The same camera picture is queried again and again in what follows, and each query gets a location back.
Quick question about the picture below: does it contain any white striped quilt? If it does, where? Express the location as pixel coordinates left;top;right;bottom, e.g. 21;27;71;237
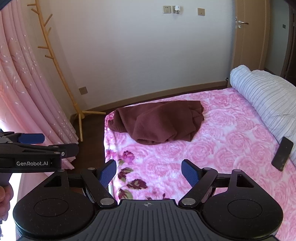
230;65;296;166

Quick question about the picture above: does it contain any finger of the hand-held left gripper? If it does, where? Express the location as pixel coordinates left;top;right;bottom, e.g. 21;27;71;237
0;143;79;160
0;132;45;144

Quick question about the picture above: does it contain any black smartphone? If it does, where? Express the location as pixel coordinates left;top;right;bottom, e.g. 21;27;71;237
271;136;294;172

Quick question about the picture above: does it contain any person's left hand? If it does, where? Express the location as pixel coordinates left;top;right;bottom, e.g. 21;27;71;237
0;184;14;224

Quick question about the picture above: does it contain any pink floral blanket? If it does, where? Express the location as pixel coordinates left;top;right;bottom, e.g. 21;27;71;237
104;87;296;241

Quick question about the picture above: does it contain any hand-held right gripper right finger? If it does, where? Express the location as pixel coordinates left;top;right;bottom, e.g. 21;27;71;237
179;159;255;208

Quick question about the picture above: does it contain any pink curtain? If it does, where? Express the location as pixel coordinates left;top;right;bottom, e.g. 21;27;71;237
0;3;80;202

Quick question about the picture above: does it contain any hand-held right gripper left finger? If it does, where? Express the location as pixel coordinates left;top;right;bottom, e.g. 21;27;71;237
44;159;117;208

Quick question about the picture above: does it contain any metal door handle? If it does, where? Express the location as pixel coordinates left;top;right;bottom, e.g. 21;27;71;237
235;16;249;29

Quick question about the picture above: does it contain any wooden coat rack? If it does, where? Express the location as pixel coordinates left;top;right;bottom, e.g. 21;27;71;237
27;0;106;142

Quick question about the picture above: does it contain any maroon knitted sweater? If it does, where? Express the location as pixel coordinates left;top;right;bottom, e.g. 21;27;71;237
109;100;205;146

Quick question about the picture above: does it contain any wooden door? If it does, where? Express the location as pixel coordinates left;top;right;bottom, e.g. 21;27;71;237
230;0;272;88

